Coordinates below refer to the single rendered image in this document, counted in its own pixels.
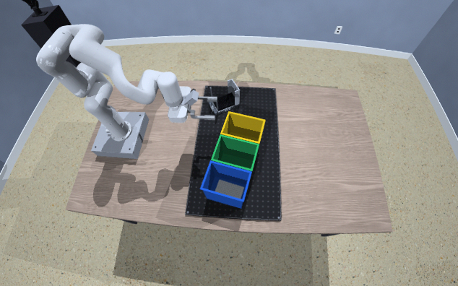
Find green bin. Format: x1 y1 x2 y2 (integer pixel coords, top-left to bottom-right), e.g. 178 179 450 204
211 135 259 171

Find yellow recycle bin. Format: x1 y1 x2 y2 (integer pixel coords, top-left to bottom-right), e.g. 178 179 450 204
220 111 265 144

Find blue bin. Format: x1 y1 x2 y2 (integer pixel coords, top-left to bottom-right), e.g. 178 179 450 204
200 161 252 208

